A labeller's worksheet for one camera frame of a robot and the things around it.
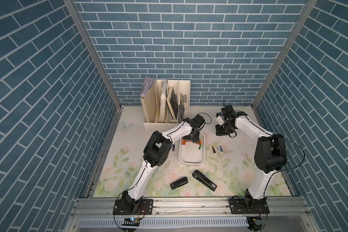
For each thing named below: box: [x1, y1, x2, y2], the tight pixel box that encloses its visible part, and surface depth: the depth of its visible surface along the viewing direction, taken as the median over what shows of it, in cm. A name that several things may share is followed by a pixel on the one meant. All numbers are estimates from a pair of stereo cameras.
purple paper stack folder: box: [140, 75, 155, 99], surface depth 93 cm
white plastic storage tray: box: [178, 130, 206, 166], surface depth 96 cm
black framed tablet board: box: [166, 86, 179, 120], surface depth 104 cm
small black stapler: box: [170, 176, 189, 190], surface depth 81 cm
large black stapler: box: [192, 169, 218, 192], surface depth 82 cm
